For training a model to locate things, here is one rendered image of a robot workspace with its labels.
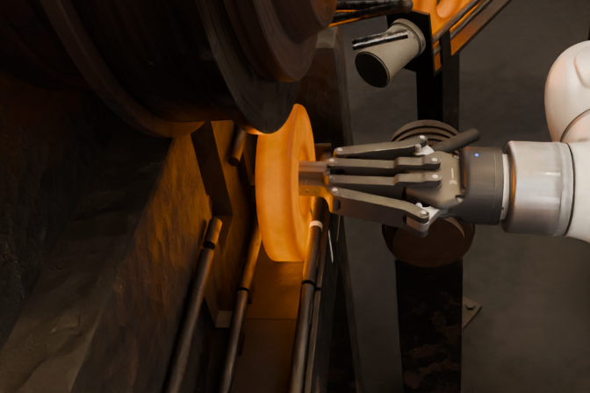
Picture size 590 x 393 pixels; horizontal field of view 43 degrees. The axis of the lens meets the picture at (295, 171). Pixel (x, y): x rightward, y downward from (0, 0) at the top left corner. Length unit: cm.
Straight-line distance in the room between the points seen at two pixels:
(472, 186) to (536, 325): 90
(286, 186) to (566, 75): 35
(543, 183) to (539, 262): 99
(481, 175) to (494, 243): 103
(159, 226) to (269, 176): 14
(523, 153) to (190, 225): 31
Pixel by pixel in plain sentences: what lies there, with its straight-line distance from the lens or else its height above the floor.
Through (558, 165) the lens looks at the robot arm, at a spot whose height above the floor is 77.
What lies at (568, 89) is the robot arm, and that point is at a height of 75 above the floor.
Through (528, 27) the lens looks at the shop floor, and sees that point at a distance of 253.
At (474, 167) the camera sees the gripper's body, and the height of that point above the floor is 76.
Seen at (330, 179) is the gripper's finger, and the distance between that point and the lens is 73.
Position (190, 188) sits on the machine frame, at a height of 82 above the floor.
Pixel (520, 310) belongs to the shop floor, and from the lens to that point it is 161.
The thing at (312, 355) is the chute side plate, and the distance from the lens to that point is 65.
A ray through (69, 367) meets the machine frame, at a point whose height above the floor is 87.
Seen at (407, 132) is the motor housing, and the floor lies 52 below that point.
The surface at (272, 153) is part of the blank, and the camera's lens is 69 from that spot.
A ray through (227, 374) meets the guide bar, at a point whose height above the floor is 70.
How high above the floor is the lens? 121
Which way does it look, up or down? 38 degrees down
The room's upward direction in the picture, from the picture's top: 9 degrees counter-clockwise
